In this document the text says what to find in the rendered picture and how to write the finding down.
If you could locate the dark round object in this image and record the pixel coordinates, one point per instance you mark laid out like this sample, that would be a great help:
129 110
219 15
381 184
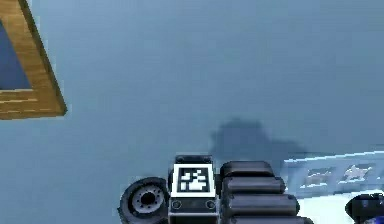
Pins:
366 208

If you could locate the wooden framed picture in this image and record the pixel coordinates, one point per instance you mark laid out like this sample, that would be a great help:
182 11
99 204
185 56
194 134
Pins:
36 83

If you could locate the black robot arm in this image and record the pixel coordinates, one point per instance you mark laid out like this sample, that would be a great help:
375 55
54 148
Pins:
253 193

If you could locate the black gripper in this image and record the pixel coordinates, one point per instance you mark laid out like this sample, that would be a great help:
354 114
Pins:
146 200

